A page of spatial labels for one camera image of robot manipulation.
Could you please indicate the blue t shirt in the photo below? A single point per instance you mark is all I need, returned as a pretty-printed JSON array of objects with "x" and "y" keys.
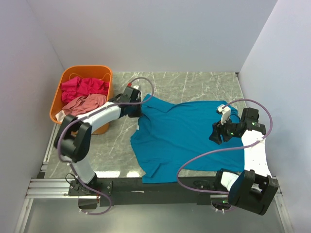
[{"x": 169, "y": 135}]

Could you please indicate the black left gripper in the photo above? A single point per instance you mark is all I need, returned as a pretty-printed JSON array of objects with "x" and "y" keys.
[{"x": 138, "y": 113}]

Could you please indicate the orange plastic laundry basket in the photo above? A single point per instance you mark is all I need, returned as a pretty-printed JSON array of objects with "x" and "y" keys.
[{"x": 103, "y": 73}]

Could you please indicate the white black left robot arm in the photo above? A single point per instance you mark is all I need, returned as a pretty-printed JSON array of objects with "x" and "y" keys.
[{"x": 73, "y": 139}]

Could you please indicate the aluminium frame rail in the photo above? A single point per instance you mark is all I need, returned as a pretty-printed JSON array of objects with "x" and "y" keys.
[{"x": 49, "y": 209}]

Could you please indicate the dusty pink t shirt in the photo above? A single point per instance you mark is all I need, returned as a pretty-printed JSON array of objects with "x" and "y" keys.
[{"x": 82, "y": 104}]

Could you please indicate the magenta t shirt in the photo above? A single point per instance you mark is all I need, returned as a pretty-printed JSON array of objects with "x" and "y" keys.
[{"x": 82, "y": 87}]

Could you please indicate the black base crossbeam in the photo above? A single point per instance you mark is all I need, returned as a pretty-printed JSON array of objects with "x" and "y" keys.
[{"x": 127, "y": 191}]

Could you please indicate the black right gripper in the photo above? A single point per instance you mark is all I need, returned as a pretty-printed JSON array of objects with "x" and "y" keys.
[{"x": 215, "y": 136}]

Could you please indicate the white cloth in basket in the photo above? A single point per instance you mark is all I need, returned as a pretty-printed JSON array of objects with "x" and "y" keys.
[{"x": 60, "y": 116}]

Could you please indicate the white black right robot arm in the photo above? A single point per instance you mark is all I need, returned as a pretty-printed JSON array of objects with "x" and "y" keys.
[{"x": 254, "y": 189}]

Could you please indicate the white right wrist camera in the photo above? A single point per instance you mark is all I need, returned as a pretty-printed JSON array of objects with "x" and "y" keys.
[{"x": 225, "y": 113}]

